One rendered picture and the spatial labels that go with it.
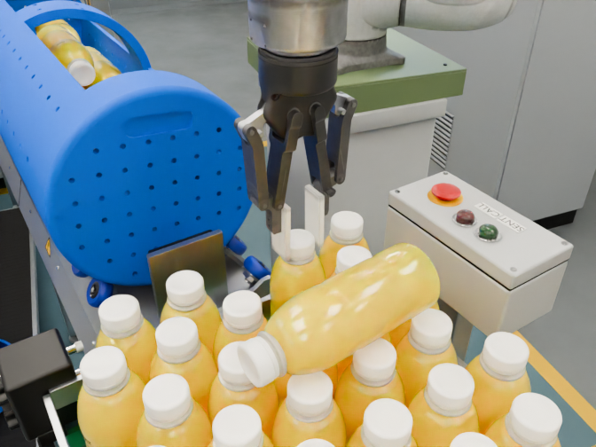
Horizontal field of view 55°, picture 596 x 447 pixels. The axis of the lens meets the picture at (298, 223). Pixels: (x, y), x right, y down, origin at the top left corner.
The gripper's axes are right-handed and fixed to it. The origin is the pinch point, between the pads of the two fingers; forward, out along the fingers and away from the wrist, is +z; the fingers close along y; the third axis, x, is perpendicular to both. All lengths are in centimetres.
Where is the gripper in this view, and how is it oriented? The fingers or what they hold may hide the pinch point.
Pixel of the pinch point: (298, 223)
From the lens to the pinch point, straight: 64.9
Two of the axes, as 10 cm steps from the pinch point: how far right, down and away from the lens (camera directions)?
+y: -8.4, 3.1, -4.4
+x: 5.4, 4.8, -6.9
